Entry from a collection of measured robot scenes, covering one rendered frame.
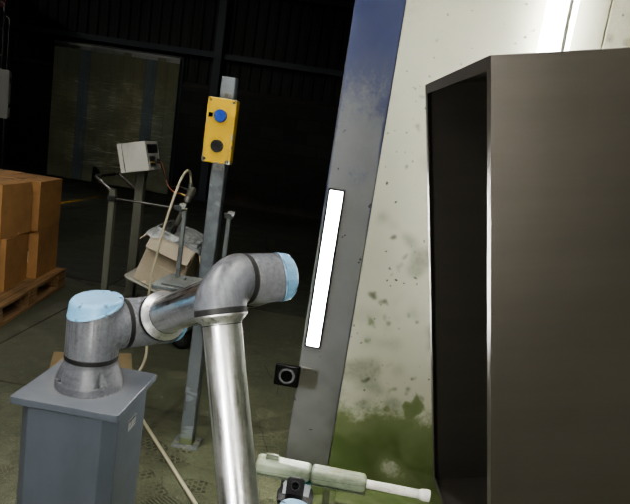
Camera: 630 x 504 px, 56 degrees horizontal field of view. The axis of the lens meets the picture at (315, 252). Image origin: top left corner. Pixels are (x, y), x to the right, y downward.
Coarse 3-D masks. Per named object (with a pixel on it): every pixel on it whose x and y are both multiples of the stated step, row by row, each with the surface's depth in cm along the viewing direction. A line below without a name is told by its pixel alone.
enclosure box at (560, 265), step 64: (512, 64) 105; (576, 64) 105; (448, 128) 166; (512, 128) 107; (576, 128) 108; (448, 192) 169; (512, 192) 110; (576, 192) 110; (448, 256) 173; (512, 256) 112; (576, 256) 112; (448, 320) 177; (512, 320) 114; (576, 320) 114; (448, 384) 180; (512, 384) 117; (576, 384) 117; (448, 448) 184; (512, 448) 119; (576, 448) 119
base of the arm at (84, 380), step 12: (72, 360) 167; (60, 372) 170; (72, 372) 167; (84, 372) 167; (96, 372) 168; (108, 372) 170; (120, 372) 176; (60, 384) 167; (72, 384) 166; (84, 384) 166; (96, 384) 168; (108, 384) 170; (120, 384) 174; (72, 396) 166; (84, 396) 166; (96, 396) 168
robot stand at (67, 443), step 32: (32, 384) 170; (128, 384) 179; (32, 416) 163; (64, 416) 162; (96, 416) 160; (128, 416) 172; (32, 448) 165; (64, 448) 164; (96, 448) 163; (128, 448) 177; (32, 480) 167; (64, 480) 166; (96, 480) 165; (128, 480) 182
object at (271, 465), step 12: (264, 456) 166; (276, 456) 164; (264, 468) 163; (276, 468) 163; (288, 468) 163; (300, 468) 163; (312, 468) 164; (324, 468) 164; (336, 468) 165; (312, 480) 163; (324, 480) 162; (336, 480) 162; (348, 480) 161; (360, 480) 162; (372, 480) 164; (348, 492) 162; (360, 492) 162; (396, 492) 162; (408, 492) 162; (420, 492) 161
